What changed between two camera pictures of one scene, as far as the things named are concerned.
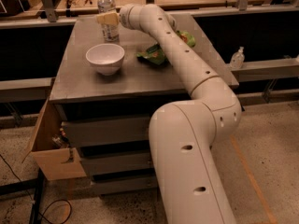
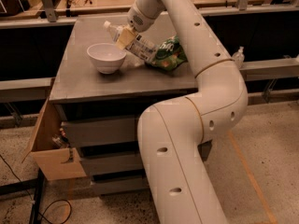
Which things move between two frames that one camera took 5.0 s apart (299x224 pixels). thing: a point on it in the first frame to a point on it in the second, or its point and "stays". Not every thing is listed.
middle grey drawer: x=100 y=163 stays
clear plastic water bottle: x=106 y=5 to x=139 y=45
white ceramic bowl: x=106 y=57 stays
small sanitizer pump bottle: x=237 y=59 stays
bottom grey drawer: x=113 y=186 stays
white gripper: x=124 y=17 to x=139 y=21
